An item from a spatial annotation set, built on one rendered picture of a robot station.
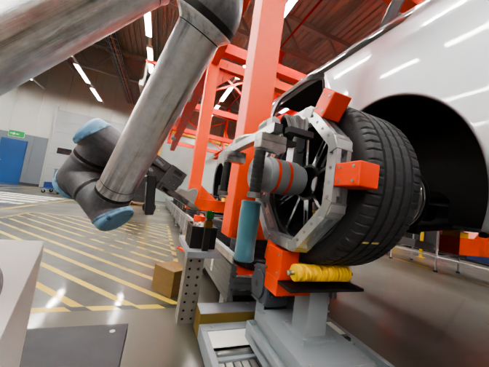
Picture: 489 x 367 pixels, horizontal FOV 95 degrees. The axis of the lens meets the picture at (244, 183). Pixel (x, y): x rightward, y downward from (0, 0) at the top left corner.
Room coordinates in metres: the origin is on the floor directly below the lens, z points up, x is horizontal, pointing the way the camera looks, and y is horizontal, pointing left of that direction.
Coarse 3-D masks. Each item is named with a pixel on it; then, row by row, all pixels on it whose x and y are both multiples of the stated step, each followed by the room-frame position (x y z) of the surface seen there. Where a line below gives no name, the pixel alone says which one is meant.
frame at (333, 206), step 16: (304, 112) 0.84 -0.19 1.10; (320, 128) 0.74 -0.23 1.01; (336, 128) 0.73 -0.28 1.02; (336, 144) 0.66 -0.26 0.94; (352, 144) 0.68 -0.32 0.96; (336, 160) 0.66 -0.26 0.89; (336, 192) 0.67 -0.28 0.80; (320, 208) 0.70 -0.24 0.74; (336, 208) 0.67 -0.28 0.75; (272, 224) 1.05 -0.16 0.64; (320, 224) 0.71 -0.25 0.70; (272, 240) 0.95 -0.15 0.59; (288, 240) 0.84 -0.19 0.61; (304, 240) 0.76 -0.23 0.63
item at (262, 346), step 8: (248, 320) 1.13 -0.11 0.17; (248, 328) 1.10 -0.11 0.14; (256, 328) 1.11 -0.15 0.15; (248, 336) 1.09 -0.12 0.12; (256, 336) 1.02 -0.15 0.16; (264, 336) 1.05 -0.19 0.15; (256, 344) 1.01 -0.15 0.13; (264, 344) 0.96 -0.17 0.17; (272, 344) 0.99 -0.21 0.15; (256, 352) 1.00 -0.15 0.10; (264, 352) 0.94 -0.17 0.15; (272, 352) 0.95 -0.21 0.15; (264, 360) 0.94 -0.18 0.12; (272, 360) 0.89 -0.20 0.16; (280, 360) 0.91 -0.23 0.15
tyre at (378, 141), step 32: (352, 128) 0.72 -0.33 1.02; (384, 128) 0.74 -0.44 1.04; (352, 160) 0.71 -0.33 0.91; (384, 160) 0.67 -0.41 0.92; (416, 160) 0.73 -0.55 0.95; (352, 192) 0.70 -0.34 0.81; (384, 192) 0.66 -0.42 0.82; (416, 192) 0.72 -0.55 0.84; (352, 224) 0.68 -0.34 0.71; (384, 224) 0.70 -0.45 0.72; (320, 256) 0.80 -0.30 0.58; (352, 256) 0.78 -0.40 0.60
